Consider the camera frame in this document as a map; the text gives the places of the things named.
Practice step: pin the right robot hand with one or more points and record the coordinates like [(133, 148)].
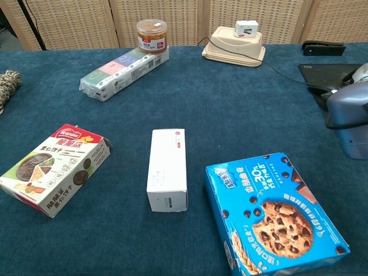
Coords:
[(360, 75)]

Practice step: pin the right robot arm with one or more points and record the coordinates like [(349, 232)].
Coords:
[(350, 138)]

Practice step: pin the black mouse pad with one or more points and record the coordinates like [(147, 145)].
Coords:
[(322, 73)]

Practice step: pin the black stapler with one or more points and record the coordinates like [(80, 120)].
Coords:
[(322, 49)]

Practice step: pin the small white box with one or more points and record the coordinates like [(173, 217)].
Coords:
[(245, 28)]

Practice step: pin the beige lidded food container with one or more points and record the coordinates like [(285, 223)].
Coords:
[(233, 50)]

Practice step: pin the blue chocolate chip cookie box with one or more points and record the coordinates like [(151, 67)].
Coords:
[(273, 201)]

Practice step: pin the blue felt table cover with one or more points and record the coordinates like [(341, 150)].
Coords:
[(201, 115)]

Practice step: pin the clear snack jar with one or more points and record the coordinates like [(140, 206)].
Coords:
[(151, 37)]

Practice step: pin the white rectangular carton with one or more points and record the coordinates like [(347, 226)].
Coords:
[(166, 164)]

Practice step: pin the plastic wrapped tissue pack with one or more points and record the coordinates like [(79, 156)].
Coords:
[(120, 73)]

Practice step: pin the wicker folding screen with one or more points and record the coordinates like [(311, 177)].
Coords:
[(86, 23)]

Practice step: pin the red white biscuit box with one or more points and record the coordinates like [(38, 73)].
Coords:
[(57, 166)]

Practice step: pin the black tripod stand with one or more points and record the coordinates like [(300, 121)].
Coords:
[(31, 24)]

